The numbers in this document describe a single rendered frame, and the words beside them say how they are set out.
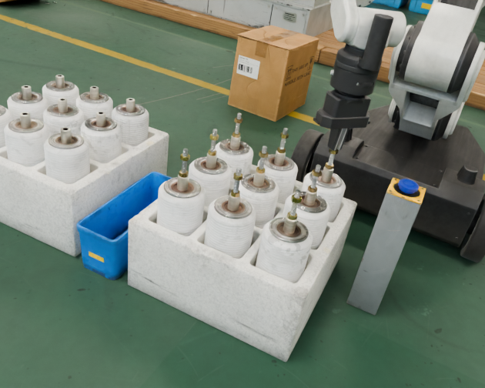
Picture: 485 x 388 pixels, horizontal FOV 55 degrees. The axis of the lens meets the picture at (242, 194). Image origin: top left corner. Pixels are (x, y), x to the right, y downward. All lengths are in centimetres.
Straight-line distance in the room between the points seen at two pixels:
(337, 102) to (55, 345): 72
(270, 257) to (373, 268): 28
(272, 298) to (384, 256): 28
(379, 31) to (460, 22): 37
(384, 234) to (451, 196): 36
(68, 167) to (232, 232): 42
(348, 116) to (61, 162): 62
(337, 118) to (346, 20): 19
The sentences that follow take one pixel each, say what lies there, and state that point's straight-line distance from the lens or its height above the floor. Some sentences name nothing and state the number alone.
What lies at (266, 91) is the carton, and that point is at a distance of 196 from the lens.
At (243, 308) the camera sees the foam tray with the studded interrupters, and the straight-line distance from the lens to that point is 95.
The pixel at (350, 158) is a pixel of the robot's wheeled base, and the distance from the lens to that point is 136.
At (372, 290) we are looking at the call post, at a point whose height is 7.
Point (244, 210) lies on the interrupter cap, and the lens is 92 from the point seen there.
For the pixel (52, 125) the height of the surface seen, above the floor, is 23.
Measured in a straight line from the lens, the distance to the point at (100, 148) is 119.
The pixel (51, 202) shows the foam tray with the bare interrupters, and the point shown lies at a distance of 113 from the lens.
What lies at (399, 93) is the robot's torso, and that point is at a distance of 132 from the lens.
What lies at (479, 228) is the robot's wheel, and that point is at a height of 14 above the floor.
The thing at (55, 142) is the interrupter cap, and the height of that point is 25.
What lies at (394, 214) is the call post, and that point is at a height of 27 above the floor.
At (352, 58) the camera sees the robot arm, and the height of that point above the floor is 54.
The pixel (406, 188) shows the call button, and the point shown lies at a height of 33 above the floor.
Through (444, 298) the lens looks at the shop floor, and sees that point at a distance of 130.
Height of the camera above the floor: 77
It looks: 32 degrees down
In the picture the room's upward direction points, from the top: 9 degrees clockwise
